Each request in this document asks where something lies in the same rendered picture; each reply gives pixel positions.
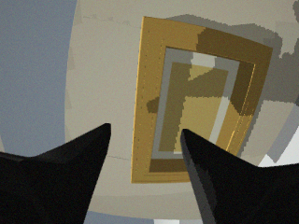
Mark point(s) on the gold picture frame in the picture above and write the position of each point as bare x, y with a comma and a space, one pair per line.
193, 77

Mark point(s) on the beige flat rectangular board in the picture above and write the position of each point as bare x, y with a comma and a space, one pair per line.
101, 81

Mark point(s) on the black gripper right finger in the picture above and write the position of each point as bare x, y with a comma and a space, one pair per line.
229, 190

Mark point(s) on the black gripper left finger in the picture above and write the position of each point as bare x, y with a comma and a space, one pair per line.
59, 183

